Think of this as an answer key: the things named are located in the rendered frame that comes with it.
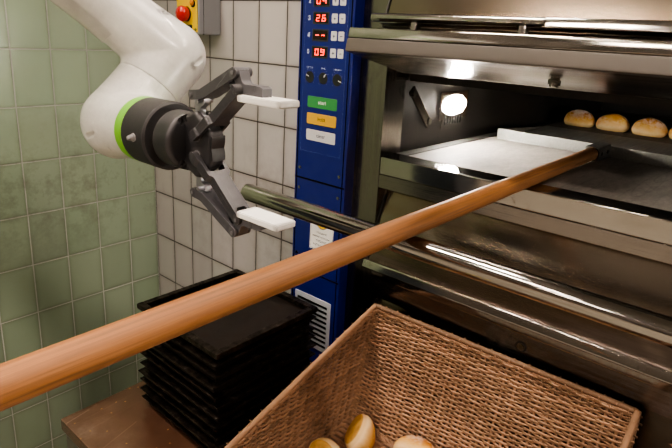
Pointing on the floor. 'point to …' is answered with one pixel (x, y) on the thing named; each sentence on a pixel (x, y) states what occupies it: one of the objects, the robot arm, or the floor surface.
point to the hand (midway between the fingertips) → (281, 165)
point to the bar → (484, 270)
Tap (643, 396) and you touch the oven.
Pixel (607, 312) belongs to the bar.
